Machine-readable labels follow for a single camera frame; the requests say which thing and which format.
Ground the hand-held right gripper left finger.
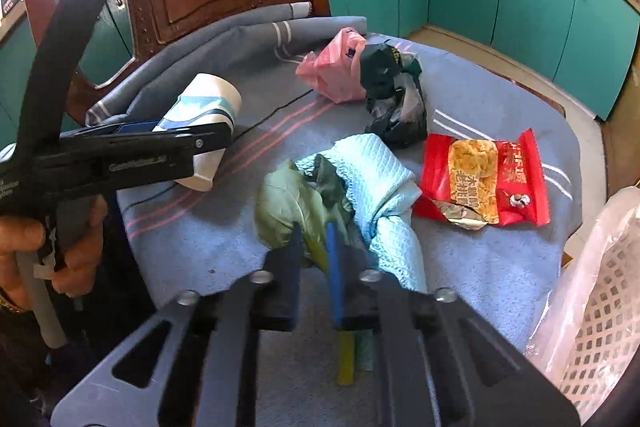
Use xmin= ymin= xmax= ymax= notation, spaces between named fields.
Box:
xmin=50 ymin=224 xmax=306 ymax=427

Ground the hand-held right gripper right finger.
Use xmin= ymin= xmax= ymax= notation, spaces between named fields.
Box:
xmin=326 ymin=221 xmax=581 ymax=427

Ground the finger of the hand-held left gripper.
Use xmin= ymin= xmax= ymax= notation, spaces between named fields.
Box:
xmin=59 ymin=122 xmax=234 ymax=154
xmin=14 ymin=0 xmax=110 ymax=154

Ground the white paper cup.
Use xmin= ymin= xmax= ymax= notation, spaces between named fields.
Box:
xmin=152 ymin=74 xmax=242 ymax=192

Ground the green vegetable leaf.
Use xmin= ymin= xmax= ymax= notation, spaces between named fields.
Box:
xmin=254 ymin=157 xmax=358 ymax=387

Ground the light blue cloth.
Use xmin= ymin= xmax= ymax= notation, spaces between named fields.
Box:
xmin=295 ymin=133 xmax=429 ymax=372

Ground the white lattice plastic basket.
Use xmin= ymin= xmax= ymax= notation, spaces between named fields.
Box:
xmin=555 ymin=227 xmax=640 ymax=423

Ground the white lattice waste basket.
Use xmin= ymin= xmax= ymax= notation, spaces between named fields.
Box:
xmin=525 ymin=186 xmax=640 ymax=375

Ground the person's left hand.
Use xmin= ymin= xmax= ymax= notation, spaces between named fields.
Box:
xmin=0 ymin=196 xmax=109 ymax=308

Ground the blue striped blanket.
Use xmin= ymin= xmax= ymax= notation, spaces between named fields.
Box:
xmin=85 ymin=1 xmax=583 ymax=358

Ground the red snack wrapper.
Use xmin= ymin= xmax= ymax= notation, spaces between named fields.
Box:
xmin=411 ymin=128 xmax=551 ymax=232

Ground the pink plastic bag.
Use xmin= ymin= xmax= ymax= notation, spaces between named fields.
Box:
xmin=295 ymin=27 xmax=368 ymax=104

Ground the gold wristwatch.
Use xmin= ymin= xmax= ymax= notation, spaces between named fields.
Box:
xmin=0 ymin=288 xmax=27 ymax=315

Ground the grey plastic bag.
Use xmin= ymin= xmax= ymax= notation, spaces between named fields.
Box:
xmin=366 ymin=57 xmax=429 ymax=150

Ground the dark green wrapper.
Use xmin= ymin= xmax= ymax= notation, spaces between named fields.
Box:
xmin=360 ymin=42 xmax=408 ymax=95

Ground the thin black cable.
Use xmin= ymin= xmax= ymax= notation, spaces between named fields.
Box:
xmin=122 ymin=90 xmax=314 ymax=209

